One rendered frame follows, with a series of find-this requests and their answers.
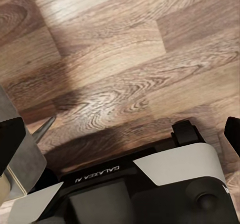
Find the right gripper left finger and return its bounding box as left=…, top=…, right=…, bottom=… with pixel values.
left=0, top=117, right=26, bottom=177

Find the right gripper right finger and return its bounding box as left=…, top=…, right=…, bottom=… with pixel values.
left=224, top=117, right=240, bottom=157

